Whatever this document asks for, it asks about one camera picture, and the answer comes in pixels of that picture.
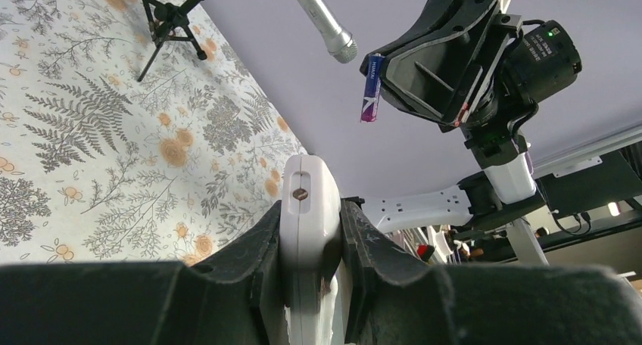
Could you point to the white remote control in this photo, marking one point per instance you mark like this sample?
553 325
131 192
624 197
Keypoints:
309 248

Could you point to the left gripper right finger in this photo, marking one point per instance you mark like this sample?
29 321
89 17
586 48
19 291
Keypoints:
396 298

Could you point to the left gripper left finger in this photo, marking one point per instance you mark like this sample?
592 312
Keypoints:
232 297

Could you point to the purple blue battery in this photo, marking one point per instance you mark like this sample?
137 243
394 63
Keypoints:
371 93

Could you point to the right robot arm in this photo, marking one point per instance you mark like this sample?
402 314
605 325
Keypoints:
545 62

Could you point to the black tripod mic stand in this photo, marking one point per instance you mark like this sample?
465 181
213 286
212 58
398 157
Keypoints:
170 22

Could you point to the floral table mat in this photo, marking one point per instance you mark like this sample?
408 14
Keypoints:
114 150

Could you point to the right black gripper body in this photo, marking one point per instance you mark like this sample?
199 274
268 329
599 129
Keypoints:
474 65

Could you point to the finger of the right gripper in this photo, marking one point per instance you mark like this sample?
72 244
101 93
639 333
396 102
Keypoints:
443 77
439 19

